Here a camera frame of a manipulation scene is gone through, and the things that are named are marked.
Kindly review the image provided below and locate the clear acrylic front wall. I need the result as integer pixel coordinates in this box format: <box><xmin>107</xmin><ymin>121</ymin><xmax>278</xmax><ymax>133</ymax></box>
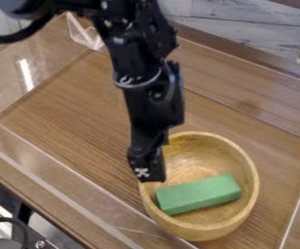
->
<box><xmin>0</xmin><ymin>125</ymin><xmax>196</xmax><ymax>249</ymax></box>

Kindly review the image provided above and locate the brown wooden bowl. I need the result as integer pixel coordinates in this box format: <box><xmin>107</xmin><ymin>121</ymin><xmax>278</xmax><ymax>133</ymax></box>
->
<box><xmin>139</xmin><ymin>131</ymin><xmax>259</xmax><ymax>241</ymax></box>

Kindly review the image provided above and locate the clear acrylic corner bracket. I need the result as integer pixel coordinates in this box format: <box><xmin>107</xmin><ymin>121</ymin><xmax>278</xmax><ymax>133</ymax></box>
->
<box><xmin>67</xmin><ymin>13</ymin><xmax>104</xmax><ymax>51</ymax></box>

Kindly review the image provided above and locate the black metal table leg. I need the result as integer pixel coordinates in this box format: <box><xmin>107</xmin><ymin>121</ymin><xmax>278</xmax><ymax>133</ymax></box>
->
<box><xmin>12</xmin><ymin>202</ymin><xmax>32</xmax><ymax>241</ymax></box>

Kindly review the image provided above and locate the black cable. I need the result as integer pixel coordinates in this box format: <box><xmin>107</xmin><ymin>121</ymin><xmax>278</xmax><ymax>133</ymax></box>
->
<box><xmin>0</xmin><ymin>217</ymin><xmax>31</xmax><ymax>249</ymax></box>

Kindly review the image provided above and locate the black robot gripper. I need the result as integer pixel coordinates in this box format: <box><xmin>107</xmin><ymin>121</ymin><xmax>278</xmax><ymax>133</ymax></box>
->
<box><xmin>112</xmin><ymin>60</ymin><xmax>186</xmax><ymax>184</ymax></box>

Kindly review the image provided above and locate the green rectangular block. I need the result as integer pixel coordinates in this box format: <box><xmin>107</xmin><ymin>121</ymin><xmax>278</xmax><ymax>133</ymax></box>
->
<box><xmin>155</xmin><ymin>174</ymin><xmax>240</xmax><ymax>216</ymax></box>

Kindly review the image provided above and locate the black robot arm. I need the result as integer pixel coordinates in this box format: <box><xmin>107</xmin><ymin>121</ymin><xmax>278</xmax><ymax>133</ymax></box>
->
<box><xmin>0</xmin><ymin>0</ymin><xmax>184</xmax><ymax>182</ymax></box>

